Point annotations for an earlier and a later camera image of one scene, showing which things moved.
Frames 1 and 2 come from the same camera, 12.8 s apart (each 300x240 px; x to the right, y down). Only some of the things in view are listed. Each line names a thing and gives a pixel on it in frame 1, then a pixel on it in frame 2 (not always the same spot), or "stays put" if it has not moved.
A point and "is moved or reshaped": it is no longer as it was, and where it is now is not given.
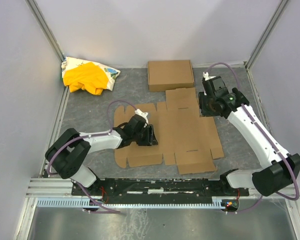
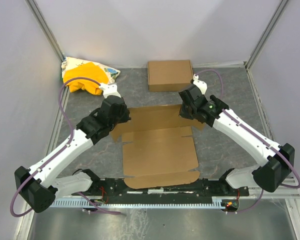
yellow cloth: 88,77 stays put
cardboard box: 181,134 is moved or reshaped
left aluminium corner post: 46,29 stays put
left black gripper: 148,136 → 123,115
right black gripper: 205,106 → 186,110
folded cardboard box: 163,75 stays put
